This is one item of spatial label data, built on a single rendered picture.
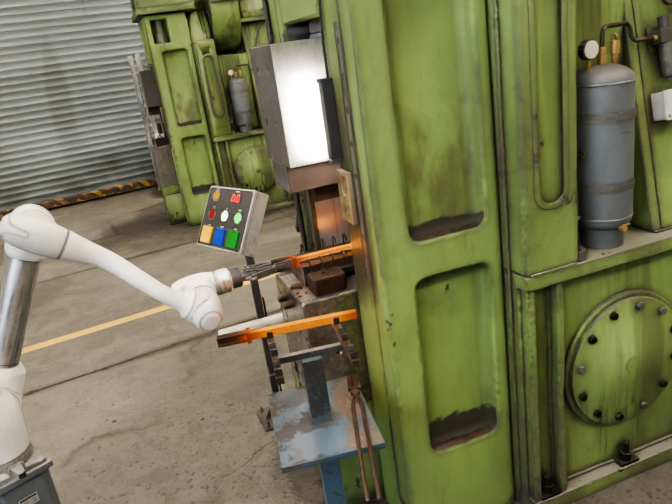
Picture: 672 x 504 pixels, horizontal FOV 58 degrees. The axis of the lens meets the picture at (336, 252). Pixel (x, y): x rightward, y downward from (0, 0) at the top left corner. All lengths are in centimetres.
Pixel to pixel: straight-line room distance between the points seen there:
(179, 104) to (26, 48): 346
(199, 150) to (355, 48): 548
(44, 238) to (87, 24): 817
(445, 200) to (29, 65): 852
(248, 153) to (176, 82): 108
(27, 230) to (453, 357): 143
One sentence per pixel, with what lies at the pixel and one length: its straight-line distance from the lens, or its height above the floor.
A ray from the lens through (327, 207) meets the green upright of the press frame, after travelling 246.
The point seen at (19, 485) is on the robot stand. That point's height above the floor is 57.
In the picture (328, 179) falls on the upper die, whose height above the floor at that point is 129.
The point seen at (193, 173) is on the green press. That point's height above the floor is 59.
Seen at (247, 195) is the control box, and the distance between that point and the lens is 265.
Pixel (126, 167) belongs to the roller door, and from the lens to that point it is 1015.
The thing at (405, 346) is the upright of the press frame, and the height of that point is 79.
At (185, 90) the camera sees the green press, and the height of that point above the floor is 150.
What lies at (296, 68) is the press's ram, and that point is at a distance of 205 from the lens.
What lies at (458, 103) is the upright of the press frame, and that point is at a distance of 196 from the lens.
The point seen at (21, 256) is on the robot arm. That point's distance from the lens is 221.
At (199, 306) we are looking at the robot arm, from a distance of 202.
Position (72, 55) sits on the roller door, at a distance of 1003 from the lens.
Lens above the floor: 173
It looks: 19 degrees down
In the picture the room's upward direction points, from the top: 8 degrees counter-clockwise
